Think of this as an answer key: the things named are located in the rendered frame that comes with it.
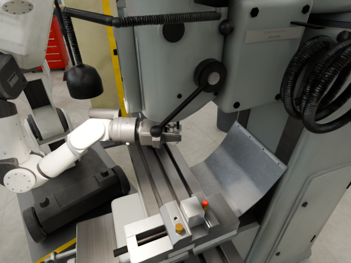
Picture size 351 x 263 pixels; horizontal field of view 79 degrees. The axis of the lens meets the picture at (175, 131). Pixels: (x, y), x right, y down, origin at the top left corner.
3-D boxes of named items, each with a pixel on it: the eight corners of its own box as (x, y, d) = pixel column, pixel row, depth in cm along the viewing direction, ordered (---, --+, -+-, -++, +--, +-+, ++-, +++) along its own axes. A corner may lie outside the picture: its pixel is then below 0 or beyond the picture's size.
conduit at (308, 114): (296, 145, 44) (343, 39, 32) (248, 109, 56) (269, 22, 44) (357, 128, 49) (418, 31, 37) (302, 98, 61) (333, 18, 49)
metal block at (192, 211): (187, 229, 63) (188, 217, 59) (179, 212, 67) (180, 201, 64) (203, 223, 64) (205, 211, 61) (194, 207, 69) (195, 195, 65)
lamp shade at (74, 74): (64, 92, 48) (55, 64, 44) (94, 83, 52) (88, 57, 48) (79, 103, 44) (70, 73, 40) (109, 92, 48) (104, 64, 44)
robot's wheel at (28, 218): (33, 223, 131) (19, 204, 119) (42, 218, 133) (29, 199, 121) (40, 250, 118) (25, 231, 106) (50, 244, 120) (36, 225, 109)
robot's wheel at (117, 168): (113, 181, 157) (108, 162, 145) (119, 178, 160) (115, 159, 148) (126, 200, 145) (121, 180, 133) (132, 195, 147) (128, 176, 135)
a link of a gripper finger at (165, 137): (181, 141, 66) (161, 140, 66) (181, 133, 64) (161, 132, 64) (180, 144, 64) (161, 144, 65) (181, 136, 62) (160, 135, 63)
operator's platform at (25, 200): (33, 207, 185) (12, 176, 162) (106, 171, 219) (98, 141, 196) (57, 291, 136) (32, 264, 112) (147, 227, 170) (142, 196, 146)
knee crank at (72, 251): (39, 272, 101) (35, 266, 97) (41, 259, 105) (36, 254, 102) (88, 255, 107) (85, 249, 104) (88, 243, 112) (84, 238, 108)
